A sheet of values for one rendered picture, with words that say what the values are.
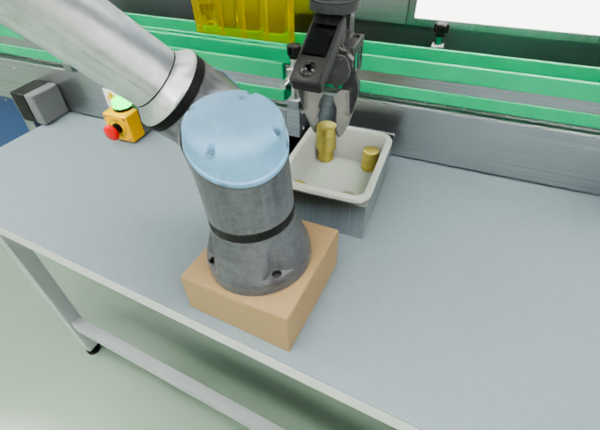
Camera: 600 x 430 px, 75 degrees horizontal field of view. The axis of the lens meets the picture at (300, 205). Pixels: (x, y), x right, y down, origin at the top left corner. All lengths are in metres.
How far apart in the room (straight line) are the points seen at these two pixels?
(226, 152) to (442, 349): 0.40
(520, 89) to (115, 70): 0.68
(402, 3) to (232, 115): 0.62
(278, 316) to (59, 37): 0.40
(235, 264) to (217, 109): 0.19
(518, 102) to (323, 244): 0.48
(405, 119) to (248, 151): 0.52
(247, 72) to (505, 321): 0.65
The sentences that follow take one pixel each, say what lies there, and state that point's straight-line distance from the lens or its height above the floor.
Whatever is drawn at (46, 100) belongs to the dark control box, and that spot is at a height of 0.81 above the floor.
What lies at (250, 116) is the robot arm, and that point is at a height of 1.06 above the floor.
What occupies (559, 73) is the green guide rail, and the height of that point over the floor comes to 0.95.
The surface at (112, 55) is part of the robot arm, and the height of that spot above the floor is 1.11.
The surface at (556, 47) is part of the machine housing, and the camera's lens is 1.04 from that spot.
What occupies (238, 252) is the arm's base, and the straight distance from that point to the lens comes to 0.50.
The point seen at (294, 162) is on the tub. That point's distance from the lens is 0.75.
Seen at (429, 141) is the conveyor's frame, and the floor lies 0.81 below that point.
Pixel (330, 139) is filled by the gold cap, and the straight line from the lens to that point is 0.67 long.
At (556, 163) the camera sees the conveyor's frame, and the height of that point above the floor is 0.81.
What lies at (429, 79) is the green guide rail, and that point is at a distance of 0.85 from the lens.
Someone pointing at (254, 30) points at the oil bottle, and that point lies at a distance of 0.95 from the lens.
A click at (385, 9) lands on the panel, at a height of 1.01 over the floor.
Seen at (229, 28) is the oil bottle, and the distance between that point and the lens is 0.98.
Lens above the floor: 1.27
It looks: 42 degrees down
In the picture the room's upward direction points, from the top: 1 degrees counter-clockwise
